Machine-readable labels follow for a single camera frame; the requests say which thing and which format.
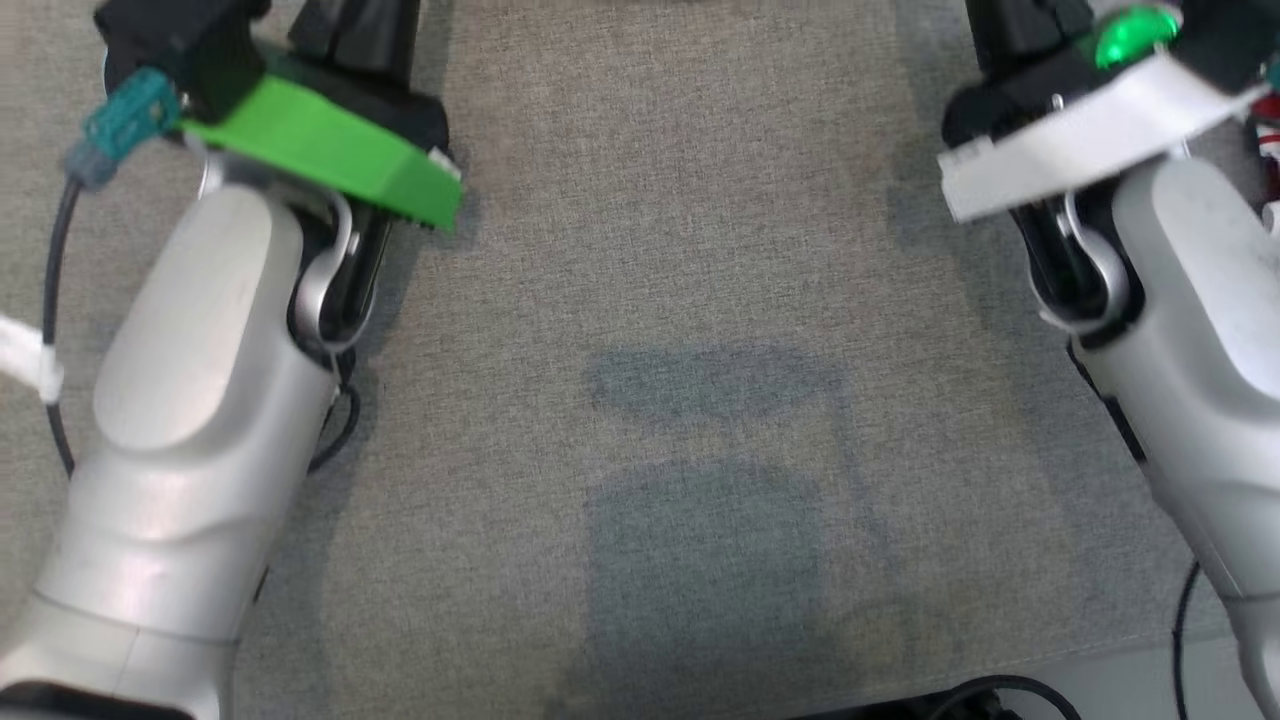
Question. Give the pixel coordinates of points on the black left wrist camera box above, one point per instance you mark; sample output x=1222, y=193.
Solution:
x=190, y=40

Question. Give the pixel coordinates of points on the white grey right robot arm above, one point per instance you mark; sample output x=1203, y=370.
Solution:
x=1200, y=350

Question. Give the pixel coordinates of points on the red and white basketball jersey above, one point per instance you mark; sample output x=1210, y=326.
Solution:
x=1273, y=135

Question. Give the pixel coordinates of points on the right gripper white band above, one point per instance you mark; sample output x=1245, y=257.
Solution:
x=1070, y=140

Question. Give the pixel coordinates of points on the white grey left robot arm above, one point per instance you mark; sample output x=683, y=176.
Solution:
x=180, y=400

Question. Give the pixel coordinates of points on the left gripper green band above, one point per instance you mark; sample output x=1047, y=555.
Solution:
x=330, y=140

